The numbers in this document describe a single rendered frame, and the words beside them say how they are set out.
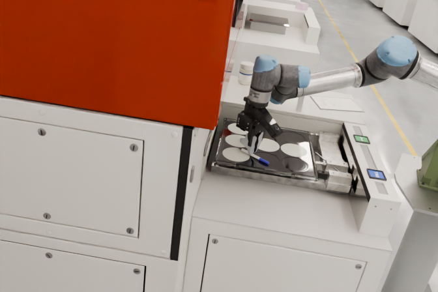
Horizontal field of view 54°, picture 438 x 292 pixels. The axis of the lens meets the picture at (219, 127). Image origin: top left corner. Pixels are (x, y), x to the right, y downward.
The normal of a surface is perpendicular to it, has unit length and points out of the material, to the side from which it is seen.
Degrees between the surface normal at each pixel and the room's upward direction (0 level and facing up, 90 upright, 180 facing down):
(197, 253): 90
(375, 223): 90
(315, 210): 0
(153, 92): 90
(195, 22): 90
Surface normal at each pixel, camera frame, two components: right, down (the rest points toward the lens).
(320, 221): 0.13, -0.89
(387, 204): -0.11, 0.43
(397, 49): 0.07, -0.36
